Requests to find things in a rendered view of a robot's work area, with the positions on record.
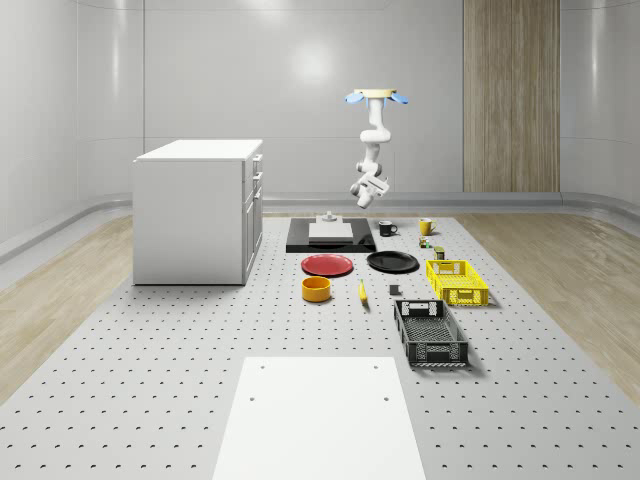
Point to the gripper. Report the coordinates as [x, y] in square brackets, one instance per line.
[376, 185]

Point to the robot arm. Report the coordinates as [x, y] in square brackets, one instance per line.
[375, 117]

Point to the black mug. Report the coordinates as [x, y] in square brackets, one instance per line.
[385, 229]

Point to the yellow mug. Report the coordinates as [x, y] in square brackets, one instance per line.
[425, 228]

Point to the puzzle cube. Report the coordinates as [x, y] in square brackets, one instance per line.
[425, 243]

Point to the black plate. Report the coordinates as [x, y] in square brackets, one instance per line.
[392, 262]

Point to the drone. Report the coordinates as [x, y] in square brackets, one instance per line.
[376, 93]

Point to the flat-sided can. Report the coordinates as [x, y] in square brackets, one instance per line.
[439, 253]

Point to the red plate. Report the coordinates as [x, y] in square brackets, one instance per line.
[327, 265]

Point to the grey cube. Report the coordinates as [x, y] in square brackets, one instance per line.
[395, 290]

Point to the banana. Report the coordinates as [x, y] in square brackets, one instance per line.
[362, 294]

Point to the yellow bowl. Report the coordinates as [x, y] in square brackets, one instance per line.
[316, 292]

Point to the yellow basket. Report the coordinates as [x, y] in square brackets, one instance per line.
[462, 296]

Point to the dark grey basket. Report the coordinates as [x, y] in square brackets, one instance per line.
[437, 351]

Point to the white cabinet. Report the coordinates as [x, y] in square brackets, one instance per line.
[190, 225]

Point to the white board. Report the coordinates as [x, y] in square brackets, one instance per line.
[320, 420]

